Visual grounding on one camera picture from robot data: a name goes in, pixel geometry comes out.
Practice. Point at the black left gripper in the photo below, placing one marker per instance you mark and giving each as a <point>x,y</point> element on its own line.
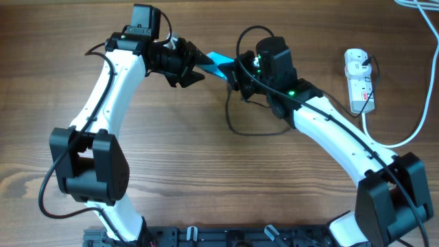
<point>190,54</point>

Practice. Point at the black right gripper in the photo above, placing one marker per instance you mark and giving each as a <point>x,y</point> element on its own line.
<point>236,71</point>

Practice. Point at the blue Galaxy smartphone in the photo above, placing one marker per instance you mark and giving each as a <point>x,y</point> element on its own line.
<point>218,59</point>

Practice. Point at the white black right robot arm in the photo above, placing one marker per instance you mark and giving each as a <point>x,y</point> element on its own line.
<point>393,196</point>

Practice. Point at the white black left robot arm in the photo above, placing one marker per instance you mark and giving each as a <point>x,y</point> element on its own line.
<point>89,164</point>

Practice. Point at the white charger plug adapter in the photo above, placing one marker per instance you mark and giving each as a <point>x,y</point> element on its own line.
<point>356,70</point>

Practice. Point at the white power strip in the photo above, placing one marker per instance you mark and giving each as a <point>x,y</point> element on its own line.
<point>359,90</point>

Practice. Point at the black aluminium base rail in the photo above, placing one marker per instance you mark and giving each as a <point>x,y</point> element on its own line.
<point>160,236</point>

